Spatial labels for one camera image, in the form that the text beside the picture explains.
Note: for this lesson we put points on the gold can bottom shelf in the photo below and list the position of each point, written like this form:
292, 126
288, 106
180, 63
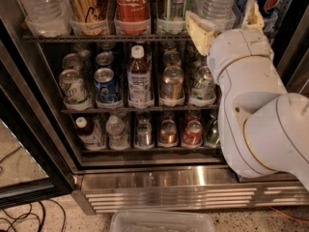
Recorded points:
167, 133

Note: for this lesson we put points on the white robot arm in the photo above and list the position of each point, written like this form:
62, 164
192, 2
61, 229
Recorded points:
262, 126

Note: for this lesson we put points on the small water bottle bottom shelf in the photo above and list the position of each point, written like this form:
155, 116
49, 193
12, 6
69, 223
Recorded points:
116, 130

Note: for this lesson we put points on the gold can second row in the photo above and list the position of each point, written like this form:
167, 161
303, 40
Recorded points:
172, 58

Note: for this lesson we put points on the clear water bottle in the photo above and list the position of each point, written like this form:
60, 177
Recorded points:
218, 12
47, 18

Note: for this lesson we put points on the gold can middle shelf front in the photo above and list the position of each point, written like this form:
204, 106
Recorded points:
171, 88

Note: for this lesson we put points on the silver can bottom shelf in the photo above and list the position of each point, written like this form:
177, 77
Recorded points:
144, 136

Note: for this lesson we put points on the gold can top shelf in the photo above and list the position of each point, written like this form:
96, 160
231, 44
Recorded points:
88, 17

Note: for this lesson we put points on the blue can second row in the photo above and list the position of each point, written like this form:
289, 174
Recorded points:
105, 60

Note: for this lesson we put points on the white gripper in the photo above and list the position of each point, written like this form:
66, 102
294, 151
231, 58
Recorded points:
238, 47

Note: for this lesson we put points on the stainless steel drinks fridge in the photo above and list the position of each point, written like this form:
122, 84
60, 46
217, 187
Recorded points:
173, 178

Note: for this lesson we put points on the brown bottle bottom left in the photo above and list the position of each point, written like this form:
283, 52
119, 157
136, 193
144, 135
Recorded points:
89, 133

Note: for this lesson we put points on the brown tea bottle white cap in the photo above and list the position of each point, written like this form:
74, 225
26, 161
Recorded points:
139, 78

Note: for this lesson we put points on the red can bottom shelf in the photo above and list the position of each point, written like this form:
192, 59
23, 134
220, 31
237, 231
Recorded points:
192, 133

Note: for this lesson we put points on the green can bottom shelf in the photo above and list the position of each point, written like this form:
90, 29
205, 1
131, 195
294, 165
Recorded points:
212, 136

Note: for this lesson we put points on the silver can behind left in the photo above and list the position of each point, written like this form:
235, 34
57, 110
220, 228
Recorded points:
73, 61

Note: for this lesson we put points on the clear plastic bin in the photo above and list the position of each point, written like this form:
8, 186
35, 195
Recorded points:
159, 221

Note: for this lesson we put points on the blue can middle shelf front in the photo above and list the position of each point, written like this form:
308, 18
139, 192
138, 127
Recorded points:
107, 88

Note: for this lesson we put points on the gold can shelf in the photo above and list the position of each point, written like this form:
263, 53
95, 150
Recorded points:
167, 133
88, 17
171, 88

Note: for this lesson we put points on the left glass fridge door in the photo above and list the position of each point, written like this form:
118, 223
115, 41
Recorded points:
31, 169

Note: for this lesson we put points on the green white can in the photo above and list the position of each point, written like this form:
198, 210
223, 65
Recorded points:
76, 94
202, 90

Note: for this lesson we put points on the green white can middle right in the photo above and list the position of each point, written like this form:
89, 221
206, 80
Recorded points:
202, 90

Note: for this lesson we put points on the red Coca-Cola can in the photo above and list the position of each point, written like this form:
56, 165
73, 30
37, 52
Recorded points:
133, 17

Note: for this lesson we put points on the green white can front left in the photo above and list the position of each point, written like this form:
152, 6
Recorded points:
76, 94

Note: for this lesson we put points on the green silver tall can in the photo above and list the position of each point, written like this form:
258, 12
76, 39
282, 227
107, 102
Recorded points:
171, 15

